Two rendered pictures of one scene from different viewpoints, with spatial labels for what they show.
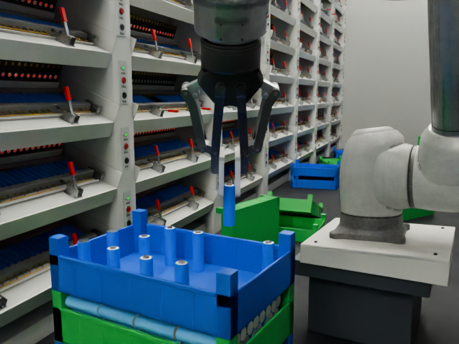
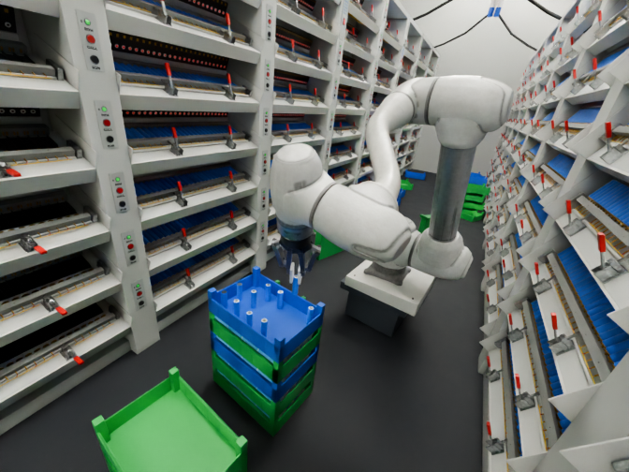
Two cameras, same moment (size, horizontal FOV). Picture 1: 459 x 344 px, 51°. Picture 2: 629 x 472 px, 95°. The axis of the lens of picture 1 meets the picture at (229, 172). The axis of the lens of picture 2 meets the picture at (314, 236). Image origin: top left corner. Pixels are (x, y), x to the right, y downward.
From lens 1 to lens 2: 0.37 m
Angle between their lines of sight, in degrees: 17
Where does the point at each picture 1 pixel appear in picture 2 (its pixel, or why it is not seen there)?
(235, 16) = (293, 232)
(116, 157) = (257, 205)
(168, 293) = (255, 335)
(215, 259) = (288, 302)
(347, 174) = not seen: hidden behind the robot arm
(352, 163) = not seen: hidden behind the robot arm
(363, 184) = not seen: hidden behind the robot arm
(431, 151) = (424, 245)
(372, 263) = (379, 295)
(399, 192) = (403, 260)
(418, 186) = (414, 260)
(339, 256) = (363, 287)
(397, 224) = (401, 272)
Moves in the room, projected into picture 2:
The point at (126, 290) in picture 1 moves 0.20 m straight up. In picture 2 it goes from (239, 326) to (239, 266)
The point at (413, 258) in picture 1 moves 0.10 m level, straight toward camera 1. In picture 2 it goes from (400, 299) to (393, 312)
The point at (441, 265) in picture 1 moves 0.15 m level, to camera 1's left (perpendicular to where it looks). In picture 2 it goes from (413, 306) to (375, 300)
